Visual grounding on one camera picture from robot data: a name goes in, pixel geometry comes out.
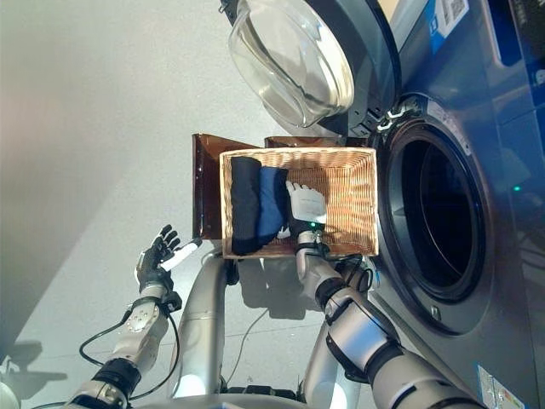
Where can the grey front-load washing machine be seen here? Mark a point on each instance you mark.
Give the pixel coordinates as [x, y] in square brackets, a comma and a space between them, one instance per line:
[502, 213]

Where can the robot left silver leg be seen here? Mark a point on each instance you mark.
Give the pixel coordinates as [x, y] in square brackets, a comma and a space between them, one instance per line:
[202, 332]

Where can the robot grey torso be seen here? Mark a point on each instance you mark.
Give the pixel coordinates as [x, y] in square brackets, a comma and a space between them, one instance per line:
[255, 402]

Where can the robot left silver arm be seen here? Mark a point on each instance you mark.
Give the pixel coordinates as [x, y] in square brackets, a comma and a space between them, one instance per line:
[136, 328]

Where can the tan wicker laundry basket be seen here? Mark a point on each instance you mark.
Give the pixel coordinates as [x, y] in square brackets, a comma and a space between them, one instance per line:
[349, 200]

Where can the robot right silver leg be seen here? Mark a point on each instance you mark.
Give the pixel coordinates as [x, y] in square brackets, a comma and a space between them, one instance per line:
[323, 366]

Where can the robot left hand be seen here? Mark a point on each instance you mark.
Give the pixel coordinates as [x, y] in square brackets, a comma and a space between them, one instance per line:
[153, 268]

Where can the rolled black garment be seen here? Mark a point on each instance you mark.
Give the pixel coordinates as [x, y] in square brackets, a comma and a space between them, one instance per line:
[244, 204]

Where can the colourful rating label sticker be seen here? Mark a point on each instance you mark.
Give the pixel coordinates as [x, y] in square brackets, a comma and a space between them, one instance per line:
[498, 387]

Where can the round glass washer door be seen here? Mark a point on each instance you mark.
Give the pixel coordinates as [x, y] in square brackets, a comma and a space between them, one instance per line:
[298, 64]

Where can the blue white energy sticker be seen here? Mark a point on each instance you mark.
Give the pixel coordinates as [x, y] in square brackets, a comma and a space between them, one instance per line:
[447, 23]

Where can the glossy brown wooden stool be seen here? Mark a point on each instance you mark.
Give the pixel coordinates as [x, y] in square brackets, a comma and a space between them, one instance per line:
[208, 191]

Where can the robot silver leg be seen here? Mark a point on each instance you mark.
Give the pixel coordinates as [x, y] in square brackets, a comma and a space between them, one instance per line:
[323, 366]
[202, 332]

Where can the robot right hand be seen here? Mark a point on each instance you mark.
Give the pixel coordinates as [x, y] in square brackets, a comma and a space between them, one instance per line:
[308, 206]

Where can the robot right silver arm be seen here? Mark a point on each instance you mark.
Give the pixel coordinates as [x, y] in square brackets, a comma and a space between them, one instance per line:
[362, 336]

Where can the blue garment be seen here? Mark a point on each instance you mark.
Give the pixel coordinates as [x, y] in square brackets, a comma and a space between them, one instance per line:
[272, 200]

